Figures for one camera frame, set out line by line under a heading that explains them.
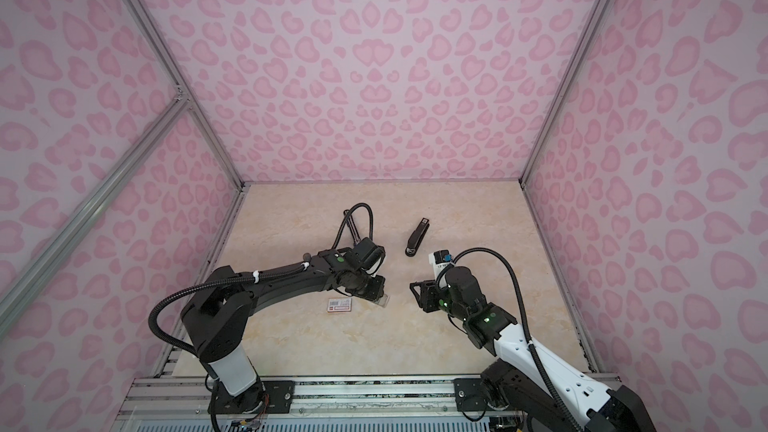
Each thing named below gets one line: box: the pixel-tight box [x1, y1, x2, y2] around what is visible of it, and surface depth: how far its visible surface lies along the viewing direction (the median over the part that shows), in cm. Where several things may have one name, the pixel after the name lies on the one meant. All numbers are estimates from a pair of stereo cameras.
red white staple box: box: [327, 297, 353, 313], surface depth 90 cm
